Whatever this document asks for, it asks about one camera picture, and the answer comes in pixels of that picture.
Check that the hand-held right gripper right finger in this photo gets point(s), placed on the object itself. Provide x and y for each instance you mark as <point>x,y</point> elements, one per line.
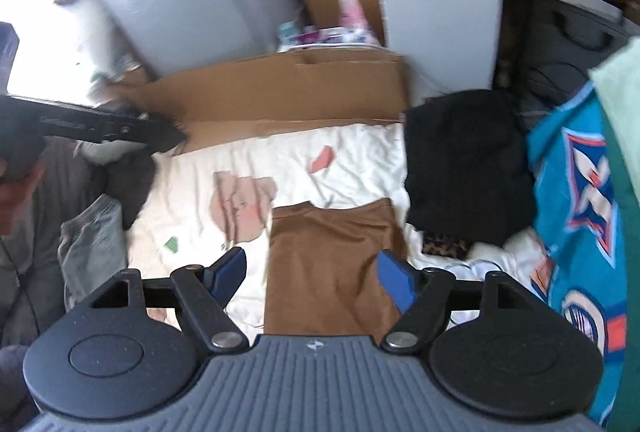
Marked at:
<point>397,279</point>

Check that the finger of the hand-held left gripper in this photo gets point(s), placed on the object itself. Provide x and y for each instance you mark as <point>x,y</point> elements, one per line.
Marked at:
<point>162,134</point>

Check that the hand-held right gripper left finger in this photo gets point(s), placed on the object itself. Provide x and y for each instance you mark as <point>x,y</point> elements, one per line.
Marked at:
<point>232,269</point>

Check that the brown printed t-shirt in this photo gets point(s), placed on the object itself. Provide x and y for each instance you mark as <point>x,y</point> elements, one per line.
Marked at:
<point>330,262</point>

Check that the black knit clothes pile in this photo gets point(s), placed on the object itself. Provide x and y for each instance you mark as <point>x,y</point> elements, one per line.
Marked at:
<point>465,162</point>

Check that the person's left hand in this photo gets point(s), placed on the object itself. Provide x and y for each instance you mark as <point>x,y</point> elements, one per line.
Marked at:
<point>17,207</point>

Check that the grey neck pillow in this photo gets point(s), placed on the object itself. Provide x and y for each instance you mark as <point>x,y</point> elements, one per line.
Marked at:
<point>102,152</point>

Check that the leopard print cloth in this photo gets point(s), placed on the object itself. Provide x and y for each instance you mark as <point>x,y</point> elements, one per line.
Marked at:
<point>445,246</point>

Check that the black garment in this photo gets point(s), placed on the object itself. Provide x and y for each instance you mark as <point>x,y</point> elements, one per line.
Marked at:
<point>132,187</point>

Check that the cream printed bed sheet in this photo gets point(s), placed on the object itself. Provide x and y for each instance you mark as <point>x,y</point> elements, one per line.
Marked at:
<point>350,162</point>

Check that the dark grey bed pillow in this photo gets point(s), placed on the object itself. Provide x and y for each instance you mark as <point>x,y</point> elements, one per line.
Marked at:
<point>45,262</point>

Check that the flat cardboard sheet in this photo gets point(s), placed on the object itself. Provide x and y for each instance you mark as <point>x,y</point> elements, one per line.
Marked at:
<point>300,87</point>

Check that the teal cup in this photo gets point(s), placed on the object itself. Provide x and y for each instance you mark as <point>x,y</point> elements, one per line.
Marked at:
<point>288,32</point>

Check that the teal printed blanket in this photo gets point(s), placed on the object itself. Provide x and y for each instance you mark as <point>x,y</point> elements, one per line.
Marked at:
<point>575,222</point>

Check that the colourful packets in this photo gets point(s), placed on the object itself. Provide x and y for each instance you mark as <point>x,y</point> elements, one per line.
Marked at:
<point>335,36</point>

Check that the pink plush toy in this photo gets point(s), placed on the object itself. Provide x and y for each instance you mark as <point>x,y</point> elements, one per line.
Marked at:
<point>352,14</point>

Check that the dark grey suitcase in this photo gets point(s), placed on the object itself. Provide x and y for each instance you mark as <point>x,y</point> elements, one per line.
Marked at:
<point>565,57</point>

